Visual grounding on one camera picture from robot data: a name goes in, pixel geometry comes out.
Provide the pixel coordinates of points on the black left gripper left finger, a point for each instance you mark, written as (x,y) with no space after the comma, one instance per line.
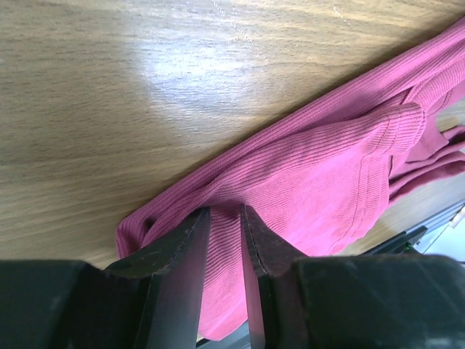
(150,299)

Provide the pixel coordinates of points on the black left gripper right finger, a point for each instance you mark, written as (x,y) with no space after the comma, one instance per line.
(407,300)

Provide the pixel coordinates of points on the maroon red tank top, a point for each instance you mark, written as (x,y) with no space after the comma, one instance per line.
(322,176)

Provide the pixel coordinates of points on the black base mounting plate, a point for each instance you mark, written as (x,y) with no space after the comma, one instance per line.
(403,242)

